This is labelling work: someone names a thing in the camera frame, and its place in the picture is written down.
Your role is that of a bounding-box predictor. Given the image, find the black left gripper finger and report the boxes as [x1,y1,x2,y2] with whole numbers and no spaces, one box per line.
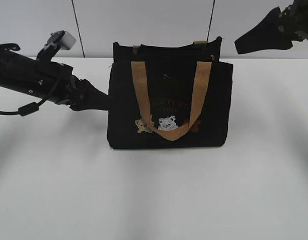
[71,79,109,112]

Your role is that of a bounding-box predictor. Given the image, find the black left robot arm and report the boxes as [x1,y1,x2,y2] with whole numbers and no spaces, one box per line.
[0,43,111,117]

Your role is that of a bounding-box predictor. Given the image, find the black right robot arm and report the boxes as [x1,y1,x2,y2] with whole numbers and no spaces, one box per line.
[234,0,308,55]

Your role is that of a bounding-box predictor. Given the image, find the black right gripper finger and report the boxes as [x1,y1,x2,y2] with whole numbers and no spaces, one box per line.
[234,7,293,54]

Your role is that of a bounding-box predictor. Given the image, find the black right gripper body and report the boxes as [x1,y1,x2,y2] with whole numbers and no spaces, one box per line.
[277,0,301,33]

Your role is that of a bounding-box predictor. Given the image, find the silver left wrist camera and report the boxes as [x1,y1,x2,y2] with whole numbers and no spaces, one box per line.
[44,30,77,51]

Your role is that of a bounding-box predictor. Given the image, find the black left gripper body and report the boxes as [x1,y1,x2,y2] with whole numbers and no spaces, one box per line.
[50,63,81,106]

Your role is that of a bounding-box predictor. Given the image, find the black tote bag tan handles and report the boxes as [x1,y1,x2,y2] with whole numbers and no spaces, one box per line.
[107,37,233,150]

